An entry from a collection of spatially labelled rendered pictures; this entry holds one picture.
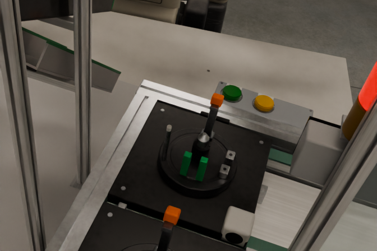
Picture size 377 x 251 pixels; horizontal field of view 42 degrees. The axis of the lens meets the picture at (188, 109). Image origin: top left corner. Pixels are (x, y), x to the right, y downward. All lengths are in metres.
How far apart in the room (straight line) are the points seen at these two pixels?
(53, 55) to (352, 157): 0.43
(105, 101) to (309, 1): 2.42
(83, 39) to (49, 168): 0.36
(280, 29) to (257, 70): 1.76
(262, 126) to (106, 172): 0.33
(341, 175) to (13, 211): 0.59
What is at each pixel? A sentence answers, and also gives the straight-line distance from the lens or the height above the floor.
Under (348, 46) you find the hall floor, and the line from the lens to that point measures 3.10.
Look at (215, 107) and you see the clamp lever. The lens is 0.85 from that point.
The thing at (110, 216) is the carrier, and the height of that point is 0.97.
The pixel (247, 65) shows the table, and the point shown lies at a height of 0.86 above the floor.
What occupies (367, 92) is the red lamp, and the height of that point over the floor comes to 1.33.
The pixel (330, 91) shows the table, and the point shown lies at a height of 0.86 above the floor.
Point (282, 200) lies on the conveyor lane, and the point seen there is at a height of 0.92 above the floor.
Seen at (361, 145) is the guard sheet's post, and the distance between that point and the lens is 0.56.
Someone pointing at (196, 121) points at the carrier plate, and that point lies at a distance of 0.96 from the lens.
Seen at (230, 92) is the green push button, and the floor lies 0.97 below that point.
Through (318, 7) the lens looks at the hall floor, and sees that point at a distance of 3.36.
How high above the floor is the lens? 1.66
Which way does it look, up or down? 45 degrees down
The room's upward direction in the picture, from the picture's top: 12 degrees clockwise
